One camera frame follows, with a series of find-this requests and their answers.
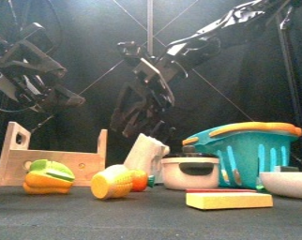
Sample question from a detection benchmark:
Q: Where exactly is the yellow toy corn piece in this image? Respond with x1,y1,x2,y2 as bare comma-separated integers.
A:
91,164,135,201

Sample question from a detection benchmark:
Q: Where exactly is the white cup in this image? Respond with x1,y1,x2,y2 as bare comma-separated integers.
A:
123,132,171,184

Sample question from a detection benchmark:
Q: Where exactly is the black toy pot lid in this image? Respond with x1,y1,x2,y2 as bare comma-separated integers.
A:
163,144,219,158

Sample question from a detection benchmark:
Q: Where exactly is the orange toy vegetable green stem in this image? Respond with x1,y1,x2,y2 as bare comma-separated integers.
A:
131,169,156,192

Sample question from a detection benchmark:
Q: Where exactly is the wooden rack with holes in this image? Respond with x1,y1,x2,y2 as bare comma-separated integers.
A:
0,121,110,188

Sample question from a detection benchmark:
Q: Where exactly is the orange and green toy pepper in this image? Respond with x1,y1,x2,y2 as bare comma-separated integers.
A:
23,158,76,196

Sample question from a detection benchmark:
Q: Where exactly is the yellow block with red layer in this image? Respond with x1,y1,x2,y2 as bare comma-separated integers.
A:
186,187,274,211

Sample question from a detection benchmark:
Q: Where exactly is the grey item in bowl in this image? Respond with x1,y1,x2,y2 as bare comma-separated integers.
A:
273,165,301,173

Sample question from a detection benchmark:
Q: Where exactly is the white bowl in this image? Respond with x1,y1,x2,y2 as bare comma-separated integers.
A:
259,171,302,200

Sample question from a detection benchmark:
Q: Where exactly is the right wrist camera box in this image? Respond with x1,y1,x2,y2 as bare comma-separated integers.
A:
116,40,151,65

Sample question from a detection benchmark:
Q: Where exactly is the black cable loop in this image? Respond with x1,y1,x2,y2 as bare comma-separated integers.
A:
0,0,64,114

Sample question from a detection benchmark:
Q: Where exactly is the metal frame pole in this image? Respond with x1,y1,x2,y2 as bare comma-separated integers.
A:
147,0,155,59

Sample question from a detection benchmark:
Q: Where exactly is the white toy pot black handle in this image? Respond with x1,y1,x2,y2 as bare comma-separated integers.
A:
161,157,222,191

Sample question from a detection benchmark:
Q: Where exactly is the teal basket with orange handle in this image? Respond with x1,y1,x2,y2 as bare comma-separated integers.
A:
182,121,302,190

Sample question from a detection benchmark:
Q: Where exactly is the black frame post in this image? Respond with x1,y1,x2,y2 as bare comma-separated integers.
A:
275,6,302,172

